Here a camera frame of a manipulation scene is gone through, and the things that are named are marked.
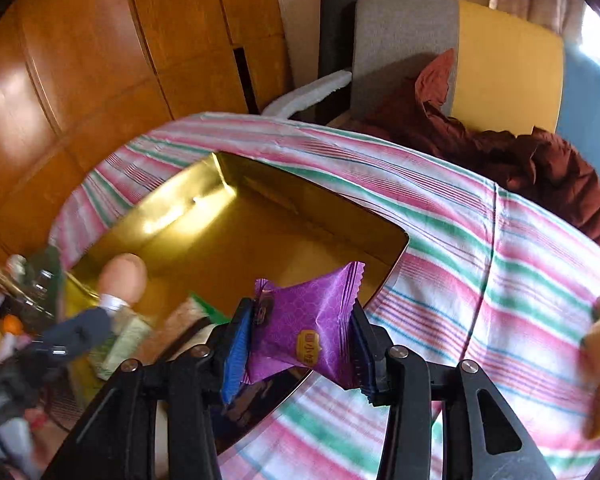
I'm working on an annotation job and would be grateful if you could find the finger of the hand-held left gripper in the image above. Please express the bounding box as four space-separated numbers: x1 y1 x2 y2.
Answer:
42 305 115 361

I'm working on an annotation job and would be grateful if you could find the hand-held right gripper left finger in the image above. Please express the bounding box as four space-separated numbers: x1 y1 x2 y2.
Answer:
42 297 256 480

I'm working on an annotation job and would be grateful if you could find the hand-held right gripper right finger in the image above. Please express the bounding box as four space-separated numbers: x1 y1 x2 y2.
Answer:
347 302 558 480

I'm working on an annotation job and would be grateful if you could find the pale green printed packet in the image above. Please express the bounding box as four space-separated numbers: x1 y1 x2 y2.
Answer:
97 310 153 381

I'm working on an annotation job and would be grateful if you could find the brown snack packet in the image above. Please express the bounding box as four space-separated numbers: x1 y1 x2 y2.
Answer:
150 297 216 358

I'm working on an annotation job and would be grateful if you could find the purple candy packet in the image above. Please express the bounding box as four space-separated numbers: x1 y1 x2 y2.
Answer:
245 261 376 403

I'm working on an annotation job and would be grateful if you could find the pink round-tipped item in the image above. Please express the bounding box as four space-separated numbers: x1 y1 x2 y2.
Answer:
97 253 148 316

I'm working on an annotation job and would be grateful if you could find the gold tin box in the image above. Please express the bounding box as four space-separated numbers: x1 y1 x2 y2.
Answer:
55 151 411 456

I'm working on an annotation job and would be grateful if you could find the striped tablecloth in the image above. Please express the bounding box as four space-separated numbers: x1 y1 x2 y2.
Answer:
47 111 600 480

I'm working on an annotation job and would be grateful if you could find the dark red jacket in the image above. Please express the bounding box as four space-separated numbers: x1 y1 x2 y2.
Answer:
352 49 600 261

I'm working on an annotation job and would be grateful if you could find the grey yellow blue bench sofa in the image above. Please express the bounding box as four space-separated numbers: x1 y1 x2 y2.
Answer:
262 0 600 171

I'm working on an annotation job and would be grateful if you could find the black rolled mat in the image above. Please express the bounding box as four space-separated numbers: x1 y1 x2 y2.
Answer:
317 0 363 81

